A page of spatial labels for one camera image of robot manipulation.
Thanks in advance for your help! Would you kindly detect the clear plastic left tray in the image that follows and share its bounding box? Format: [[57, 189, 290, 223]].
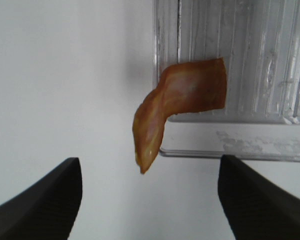
[[153, 0, 300, 162]]

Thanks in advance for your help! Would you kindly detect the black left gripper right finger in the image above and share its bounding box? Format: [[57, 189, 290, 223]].
[[217, 155, 300, 240]]

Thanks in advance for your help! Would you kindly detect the brown bacon strip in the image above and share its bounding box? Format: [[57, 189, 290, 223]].
[[132, 57, 227, 174]]

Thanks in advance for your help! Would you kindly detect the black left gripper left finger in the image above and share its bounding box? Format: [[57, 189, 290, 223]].
[[0, 157, 82, 240]]

